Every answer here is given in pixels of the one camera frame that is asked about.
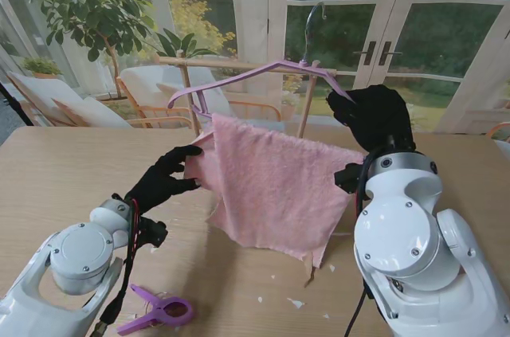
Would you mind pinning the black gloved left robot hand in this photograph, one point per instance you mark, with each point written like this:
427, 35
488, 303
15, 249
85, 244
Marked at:
159, 185

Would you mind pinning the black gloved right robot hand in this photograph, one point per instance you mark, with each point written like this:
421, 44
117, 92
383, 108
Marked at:
374, 118

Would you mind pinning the pink square towel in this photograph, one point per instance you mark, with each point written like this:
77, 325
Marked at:
275, 193

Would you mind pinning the purple clothes hanger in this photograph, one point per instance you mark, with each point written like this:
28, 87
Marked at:
247, 74

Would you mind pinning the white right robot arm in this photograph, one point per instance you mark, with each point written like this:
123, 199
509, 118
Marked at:
418, 241

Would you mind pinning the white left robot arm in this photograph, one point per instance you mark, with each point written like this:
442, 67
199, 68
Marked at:
67, 273

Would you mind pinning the purple plastic clothes peg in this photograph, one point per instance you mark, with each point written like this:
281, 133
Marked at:
159, 309

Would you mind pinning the white flowering pot plant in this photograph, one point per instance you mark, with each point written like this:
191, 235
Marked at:
416, 120

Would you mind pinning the wooden hanging rack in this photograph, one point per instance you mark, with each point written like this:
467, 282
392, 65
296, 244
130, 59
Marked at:
187, 86

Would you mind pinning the white cushioned lounge chair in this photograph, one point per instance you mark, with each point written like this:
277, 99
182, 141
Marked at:
143, 82
44, 94

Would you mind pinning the small green pot plant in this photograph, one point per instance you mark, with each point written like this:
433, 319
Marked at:
40, 66

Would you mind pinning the leafy potted tree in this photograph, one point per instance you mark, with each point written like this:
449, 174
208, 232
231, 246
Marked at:
91, 6

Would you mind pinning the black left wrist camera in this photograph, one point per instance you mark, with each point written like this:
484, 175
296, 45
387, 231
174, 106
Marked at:
153, 231

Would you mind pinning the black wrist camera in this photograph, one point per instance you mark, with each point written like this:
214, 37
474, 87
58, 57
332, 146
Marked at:
153, 231
348, 177

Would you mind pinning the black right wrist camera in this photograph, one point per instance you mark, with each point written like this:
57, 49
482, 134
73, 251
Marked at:
348, 177

